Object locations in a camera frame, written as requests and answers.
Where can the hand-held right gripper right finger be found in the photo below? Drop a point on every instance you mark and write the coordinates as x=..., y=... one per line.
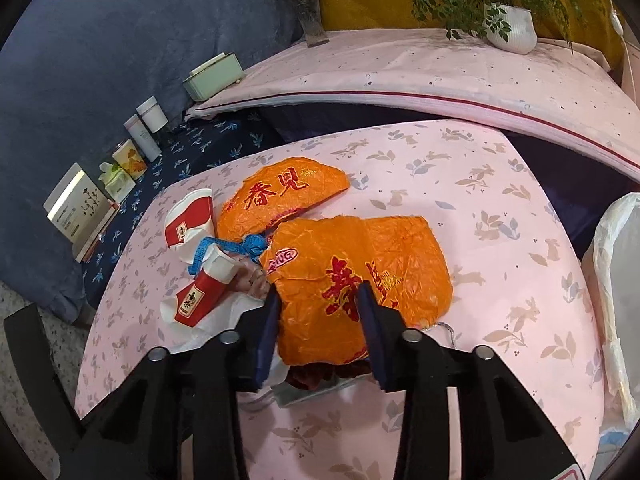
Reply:
x=372, y=340

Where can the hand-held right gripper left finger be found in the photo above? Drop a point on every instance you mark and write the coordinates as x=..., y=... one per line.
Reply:
x=267, y=340

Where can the large orange plastic bag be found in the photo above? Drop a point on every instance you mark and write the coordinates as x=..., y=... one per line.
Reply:
x=350, y=250

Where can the red and white paper cup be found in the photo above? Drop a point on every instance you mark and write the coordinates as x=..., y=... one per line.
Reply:
x=200, y=295
x=187, y=220

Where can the small orange plastic bag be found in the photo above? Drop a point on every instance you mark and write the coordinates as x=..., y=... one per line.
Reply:
x=285, y=190

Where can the white plastic bag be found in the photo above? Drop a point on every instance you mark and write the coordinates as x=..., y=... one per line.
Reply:
x=225, y=315
x=615, y=270

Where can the clear plastic wrapper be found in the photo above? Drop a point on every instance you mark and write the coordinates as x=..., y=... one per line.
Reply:
x=300, y=396

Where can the blue measuring tape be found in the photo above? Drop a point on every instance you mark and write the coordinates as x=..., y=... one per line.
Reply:
x=250, y=246

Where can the pink rabbit-print tablecloth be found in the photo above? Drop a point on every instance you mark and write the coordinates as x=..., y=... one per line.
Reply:
x=450, y=185

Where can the orange-edged book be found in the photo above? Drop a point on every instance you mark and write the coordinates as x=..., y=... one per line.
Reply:
x=97, y=237

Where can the navy leaf-print cloth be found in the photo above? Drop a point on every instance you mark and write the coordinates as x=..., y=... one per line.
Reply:
x=165, y=160

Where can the green tissue pack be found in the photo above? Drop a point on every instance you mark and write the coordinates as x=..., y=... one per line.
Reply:
x=117, y=182

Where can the yellow printed canister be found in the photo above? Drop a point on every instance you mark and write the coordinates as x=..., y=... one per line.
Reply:
x=129, y=159

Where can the black angled bar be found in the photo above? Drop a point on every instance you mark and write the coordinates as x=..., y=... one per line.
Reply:
x=40, y=360

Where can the tall white bottle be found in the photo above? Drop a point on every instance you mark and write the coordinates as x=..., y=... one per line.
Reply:
x=142, y=137

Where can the white flower-print box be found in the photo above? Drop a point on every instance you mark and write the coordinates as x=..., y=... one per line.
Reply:
x=75, y=200

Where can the white jar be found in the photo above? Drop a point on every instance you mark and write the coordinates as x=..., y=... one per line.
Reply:
x=152, y=112

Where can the pale green tissue box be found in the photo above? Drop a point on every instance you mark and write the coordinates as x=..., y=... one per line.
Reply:
x=210, y=82

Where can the pink cloth with red stripe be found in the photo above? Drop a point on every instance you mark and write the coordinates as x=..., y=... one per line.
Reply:
x=400, y=65

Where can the glass vase with pink flowers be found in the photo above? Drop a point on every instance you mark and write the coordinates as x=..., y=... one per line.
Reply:
x=314, y=25

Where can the blue velvet cloth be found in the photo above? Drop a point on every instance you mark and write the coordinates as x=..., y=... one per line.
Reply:
x=125, y=35

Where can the yellow cloth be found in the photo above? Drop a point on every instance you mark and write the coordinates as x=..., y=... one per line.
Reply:
x=380, y=0

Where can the green plant in white pot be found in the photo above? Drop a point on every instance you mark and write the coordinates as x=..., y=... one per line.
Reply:
x=515, y=30

